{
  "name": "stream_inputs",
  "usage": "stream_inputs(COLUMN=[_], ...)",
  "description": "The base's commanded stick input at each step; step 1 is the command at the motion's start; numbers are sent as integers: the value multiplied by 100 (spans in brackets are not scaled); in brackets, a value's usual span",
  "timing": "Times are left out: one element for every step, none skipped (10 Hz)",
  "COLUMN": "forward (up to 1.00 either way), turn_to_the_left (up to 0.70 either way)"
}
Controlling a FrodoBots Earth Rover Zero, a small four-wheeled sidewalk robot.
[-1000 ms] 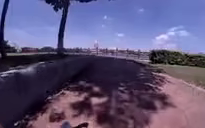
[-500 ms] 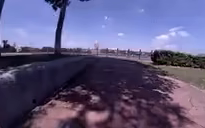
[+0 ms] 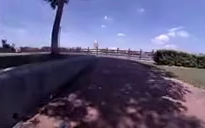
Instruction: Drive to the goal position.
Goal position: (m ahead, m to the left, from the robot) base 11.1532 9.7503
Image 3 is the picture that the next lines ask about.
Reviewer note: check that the tall tree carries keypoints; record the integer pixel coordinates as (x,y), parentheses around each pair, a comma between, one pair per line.
(56,33)

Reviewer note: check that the green hedge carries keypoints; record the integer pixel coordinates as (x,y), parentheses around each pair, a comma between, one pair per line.
(183,59)

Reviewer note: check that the dark distant trees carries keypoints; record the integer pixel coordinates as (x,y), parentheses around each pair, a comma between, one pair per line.
(7,46)

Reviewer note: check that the sign on post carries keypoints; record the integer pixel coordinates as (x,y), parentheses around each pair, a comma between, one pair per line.
(96,44)

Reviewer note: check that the wooden rail fence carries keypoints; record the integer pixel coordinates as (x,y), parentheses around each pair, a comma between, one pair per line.
(123,52)

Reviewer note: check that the red paved path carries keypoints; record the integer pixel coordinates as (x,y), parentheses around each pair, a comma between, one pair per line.
(123,86)

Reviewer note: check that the grass beside hedge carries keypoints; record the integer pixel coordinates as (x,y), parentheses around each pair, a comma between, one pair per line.
(196,76)

